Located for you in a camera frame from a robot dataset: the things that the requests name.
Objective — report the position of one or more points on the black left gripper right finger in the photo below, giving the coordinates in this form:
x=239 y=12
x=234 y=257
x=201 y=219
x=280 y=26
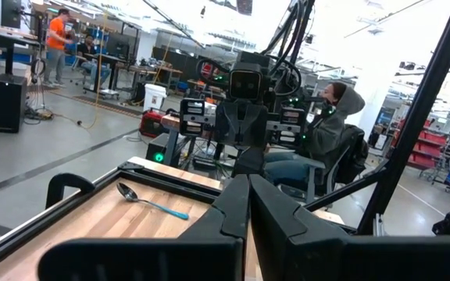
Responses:
x=326 y=255

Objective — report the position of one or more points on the red equipment case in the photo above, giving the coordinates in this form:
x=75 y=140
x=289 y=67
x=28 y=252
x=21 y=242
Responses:
x=152 y=123

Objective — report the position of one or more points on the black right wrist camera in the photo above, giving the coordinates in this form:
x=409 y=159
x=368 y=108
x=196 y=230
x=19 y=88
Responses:
x=244 y=84

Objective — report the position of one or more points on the black monitor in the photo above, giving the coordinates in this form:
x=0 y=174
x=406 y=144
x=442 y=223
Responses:
x=11 y=13
x=117 y=46

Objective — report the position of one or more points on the black table clamp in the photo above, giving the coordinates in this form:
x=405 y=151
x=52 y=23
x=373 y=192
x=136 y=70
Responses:
x=66 y=179

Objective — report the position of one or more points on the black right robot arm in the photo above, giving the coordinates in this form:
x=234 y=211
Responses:
x=293 y=35

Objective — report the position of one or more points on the red storage shelving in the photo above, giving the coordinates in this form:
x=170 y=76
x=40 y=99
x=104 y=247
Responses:
x=428 y=148

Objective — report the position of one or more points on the black aluminium rig frame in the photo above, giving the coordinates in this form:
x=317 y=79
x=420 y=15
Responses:
x=423 y=99

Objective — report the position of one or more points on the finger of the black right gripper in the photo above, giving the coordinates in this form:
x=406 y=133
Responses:
x=257 y=160
x=242 y=162

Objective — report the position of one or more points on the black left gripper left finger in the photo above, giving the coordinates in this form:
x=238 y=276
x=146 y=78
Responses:
x=151 y=257

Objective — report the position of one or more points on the grey office chair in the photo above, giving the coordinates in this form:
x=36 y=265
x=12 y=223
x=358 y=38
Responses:
x=352 y=152

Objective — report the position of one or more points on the black box with green light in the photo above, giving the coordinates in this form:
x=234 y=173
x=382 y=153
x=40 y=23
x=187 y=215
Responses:
x=158 y=150

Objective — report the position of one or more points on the person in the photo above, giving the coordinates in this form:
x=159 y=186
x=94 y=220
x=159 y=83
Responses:
x=88 y=50
x=57 y=35
x=326 y=132

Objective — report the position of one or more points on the neighbouring workbench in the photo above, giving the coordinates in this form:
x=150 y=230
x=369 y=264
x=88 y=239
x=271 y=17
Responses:
x=170 y=121

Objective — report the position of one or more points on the silver upright bracket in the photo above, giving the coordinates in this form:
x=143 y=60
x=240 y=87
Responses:
x=379 y=226

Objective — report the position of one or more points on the white trash bin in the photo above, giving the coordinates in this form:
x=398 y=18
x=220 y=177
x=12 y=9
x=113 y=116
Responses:
x=154 y=97

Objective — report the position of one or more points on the black computer tower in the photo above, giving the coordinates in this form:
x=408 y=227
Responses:
x=8 y=103

